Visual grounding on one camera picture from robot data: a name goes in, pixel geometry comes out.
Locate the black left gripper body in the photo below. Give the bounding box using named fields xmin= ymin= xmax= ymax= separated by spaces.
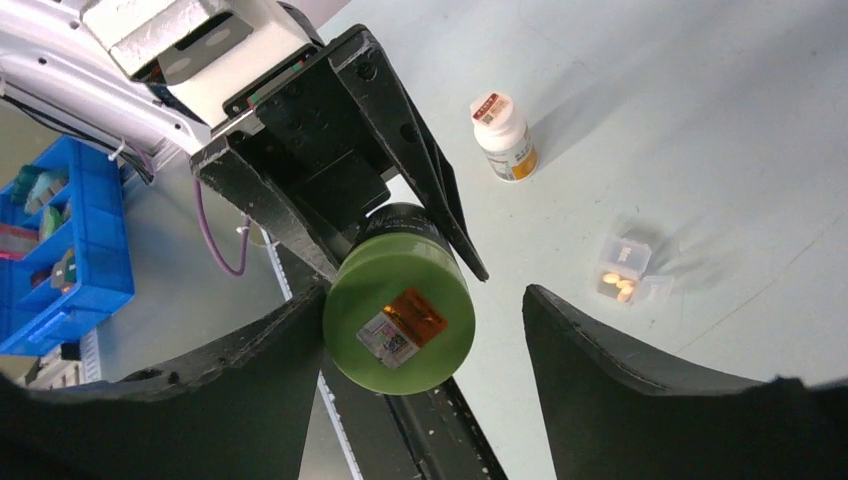
xmin=225 ymin=56 xmax=391 ymax=232

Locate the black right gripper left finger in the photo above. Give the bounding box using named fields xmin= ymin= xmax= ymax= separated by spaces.
xmin=1 ymin=287 xmax=326 ymax=479

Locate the blue plastic parts bin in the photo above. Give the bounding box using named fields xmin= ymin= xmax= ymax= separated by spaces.
xmin=1 ymin=136 xmax=135 ymax=356

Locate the white pill bottle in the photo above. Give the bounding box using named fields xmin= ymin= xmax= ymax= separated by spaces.
xmin=469 ymin=91 xmax=539 ymax=183

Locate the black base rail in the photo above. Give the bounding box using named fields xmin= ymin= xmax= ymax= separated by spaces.
xmin=318 ymin=358 xmax=507 ymax=479

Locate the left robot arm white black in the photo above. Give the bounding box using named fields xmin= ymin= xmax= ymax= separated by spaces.
xmin=1 ymin=1 xmax=489 ymax=281

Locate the green bottle cap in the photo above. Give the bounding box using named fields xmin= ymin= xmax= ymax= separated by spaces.
xmin=322 ymin=233 xmax=476 ymax=395

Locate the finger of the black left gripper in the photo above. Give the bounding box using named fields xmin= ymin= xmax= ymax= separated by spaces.
xmin=328 ymin=24 xmax=489 ymax=282
xmin=190 ymin=136 xmax=340 ymax=283

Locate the green pill bottle black label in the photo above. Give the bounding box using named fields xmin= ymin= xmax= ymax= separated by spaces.
xmin=353 ymin=202 xmax=454 ymax=257

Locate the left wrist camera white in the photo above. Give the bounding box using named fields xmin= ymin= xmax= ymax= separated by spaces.
xmin=80 ymin=1 xmax=320 ymax=127

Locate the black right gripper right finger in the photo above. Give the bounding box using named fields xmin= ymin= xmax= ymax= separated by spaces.
xmin=522 ymin=285 xmax=847 ymax=479

